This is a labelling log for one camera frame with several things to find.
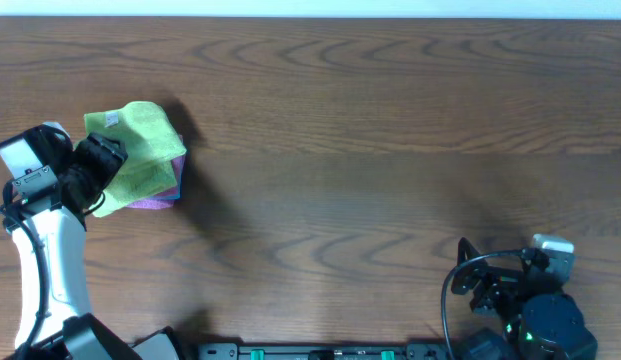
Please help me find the green microfiber cloth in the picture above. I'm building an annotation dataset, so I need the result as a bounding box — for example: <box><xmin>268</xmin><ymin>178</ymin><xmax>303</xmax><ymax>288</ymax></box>
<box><xmin>84</xmin><ymin>101</ymin><xmax>186</xmax><ymax>175</ymax></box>

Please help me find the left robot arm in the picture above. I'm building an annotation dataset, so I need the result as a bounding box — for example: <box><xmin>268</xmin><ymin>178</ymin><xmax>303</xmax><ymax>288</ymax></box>
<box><xmin>0</xmin><ymin>125</ymin><xmax>184</xmax><ymax>360</ymax></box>

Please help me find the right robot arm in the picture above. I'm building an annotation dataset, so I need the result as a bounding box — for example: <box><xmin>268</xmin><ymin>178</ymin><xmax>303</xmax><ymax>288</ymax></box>
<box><xmin>440</xmin><ymin>234</ymin><xmax>598</xmax><ymax>360</ymax></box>

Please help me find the folded green cloth on stack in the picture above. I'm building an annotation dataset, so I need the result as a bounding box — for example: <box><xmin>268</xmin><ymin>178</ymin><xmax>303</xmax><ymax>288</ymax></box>
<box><xmin>92</xmin><ymin>161</ymin><xmax>177</xmax><ymax>218</ymax></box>

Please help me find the folded purple cloth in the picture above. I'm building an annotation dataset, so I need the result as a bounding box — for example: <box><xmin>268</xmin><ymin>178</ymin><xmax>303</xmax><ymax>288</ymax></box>
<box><xmin>125</xmin><ymin>134</ymin><xmax>186</xmax><ymax>210</ymax></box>

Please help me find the folded blue cloth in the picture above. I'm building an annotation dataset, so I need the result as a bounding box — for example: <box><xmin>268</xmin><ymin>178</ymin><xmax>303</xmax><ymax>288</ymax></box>
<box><xmin>156</xmin><ymin>174</ymin><xmax>182</xmax><ymax>200</ymax></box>

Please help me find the right black camera cable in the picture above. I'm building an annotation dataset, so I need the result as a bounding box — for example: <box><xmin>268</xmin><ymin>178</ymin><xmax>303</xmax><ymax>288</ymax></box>
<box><xmin>439</xmin><ymin>249</ymin><xmax>536</xmax><ymax>360</ymax></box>

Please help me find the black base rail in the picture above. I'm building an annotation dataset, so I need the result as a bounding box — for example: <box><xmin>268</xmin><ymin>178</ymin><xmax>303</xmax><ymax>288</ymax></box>
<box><xmin>197</xmin><ymin>342</ymin><xmax>450</xmax><ymax>360</ymax></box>

